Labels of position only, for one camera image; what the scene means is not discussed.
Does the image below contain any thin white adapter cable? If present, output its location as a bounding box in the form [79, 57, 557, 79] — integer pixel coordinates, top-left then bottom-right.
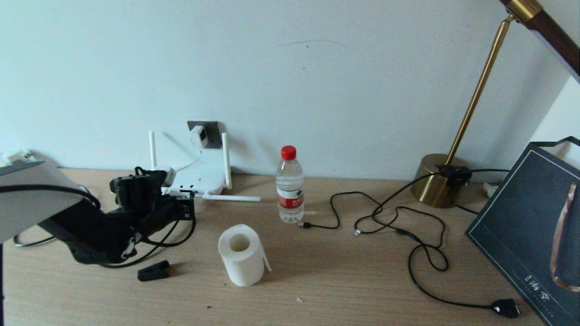
[174, 149, 203, 175]

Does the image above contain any white power adapter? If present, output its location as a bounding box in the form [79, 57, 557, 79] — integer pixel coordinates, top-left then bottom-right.
[190, 126, 209, 149]

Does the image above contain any black ethernet cable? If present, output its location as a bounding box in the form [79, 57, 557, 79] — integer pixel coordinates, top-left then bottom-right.
[13, 186, 196, 268]

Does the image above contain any white router with antennas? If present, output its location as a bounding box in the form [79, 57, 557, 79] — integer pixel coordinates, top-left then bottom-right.
[149, 131, 262, 202]

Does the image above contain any small black plastic clip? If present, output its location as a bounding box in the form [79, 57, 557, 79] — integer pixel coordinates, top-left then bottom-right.
[137, 260, 171, 282]

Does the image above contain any white toilet paper roll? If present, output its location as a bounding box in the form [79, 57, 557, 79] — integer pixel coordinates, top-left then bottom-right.
[218, 224, 271, 287]

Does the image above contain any clear water bottle red cap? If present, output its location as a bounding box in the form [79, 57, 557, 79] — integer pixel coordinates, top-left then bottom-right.
[275, 145, 305, 224]

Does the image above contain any clear plastic item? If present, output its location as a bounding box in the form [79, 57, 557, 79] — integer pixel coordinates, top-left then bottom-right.
[2, 149, 34, 164]

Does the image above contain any brass desk lamp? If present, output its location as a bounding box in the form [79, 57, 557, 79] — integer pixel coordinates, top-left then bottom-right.
[410, 0, 580, 208]

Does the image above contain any dark blue gift bag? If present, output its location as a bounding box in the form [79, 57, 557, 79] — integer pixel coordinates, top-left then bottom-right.
[465, 136, 580, 326]

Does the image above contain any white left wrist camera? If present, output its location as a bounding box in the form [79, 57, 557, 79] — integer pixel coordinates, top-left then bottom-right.
[150, 167, 176, 186]

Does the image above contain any grey wall socket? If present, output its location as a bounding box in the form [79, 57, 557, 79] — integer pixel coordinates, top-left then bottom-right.
[187, 120, 223, 149]

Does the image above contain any black USB cable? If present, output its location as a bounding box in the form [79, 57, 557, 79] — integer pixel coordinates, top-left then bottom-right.
[298, 191, 386, 236]

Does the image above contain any black lamp power cord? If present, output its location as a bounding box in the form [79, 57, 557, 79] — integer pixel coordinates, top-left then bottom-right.
[353, 168, 522, 319]

